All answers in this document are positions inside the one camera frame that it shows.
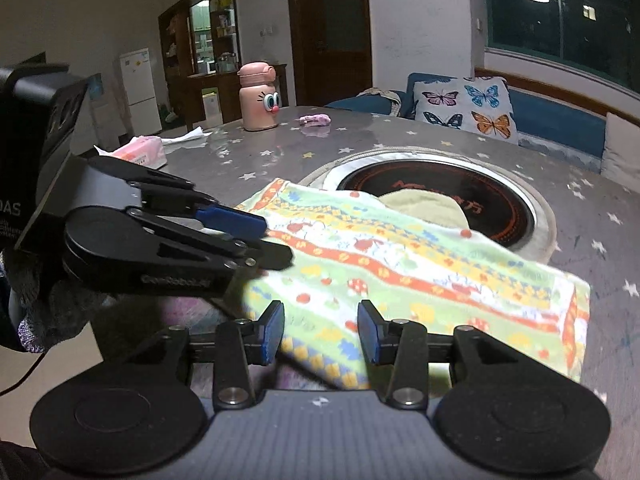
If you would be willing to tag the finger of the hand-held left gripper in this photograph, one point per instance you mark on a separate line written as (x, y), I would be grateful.
(230, 219)
(210, 255)

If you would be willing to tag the green orange patterned cloth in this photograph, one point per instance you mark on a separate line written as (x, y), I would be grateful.
(400, 270)

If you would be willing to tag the round built-in cooker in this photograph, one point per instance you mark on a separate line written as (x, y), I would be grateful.
(450, 180)

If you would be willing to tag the dark wooden door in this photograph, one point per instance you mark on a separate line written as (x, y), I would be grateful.
(330, 35)

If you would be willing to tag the pink tissue pack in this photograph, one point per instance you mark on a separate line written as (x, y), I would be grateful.
(140, 152)

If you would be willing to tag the person's left hand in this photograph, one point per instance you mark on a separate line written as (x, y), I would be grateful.
(55, 305)

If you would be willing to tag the yellow-green cloth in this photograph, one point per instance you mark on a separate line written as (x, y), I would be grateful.
(425, 207)

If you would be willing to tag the blue sofa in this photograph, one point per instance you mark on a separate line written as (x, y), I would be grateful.
(550, 120)

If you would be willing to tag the small pink object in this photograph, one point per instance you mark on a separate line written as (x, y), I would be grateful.
(315, 120)

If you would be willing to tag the white pillow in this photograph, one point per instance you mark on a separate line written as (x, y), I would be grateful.
(622, 147)

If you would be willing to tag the small white appliance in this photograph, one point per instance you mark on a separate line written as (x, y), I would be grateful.
(212, 107)

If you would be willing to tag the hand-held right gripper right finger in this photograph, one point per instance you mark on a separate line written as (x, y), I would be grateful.
(369, 332)

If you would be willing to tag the striped blanket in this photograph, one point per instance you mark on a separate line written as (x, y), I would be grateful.
(382, 97)

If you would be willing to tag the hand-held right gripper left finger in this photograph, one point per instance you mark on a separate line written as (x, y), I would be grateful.
(272, 331)

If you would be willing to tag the white paper tissue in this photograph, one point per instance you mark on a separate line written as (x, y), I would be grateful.
(187, 137)

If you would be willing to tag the dark wooden cabinet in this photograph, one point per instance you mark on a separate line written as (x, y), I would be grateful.
(180, 75)

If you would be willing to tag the pink cartoon bottle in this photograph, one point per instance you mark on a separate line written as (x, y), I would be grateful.
(257, 105)

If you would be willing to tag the grey star-print tablecloth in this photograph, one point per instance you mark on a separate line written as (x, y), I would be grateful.
(280, 155)

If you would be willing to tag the wall switch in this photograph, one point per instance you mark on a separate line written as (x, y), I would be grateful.
(269, 30)

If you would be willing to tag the dark window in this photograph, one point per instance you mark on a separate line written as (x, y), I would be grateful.
(560, 10)

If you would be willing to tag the white refrigerator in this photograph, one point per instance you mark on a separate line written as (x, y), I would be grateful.
(140, 90)

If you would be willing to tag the butterfly print pillow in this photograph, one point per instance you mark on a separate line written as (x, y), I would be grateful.
(467, 110)

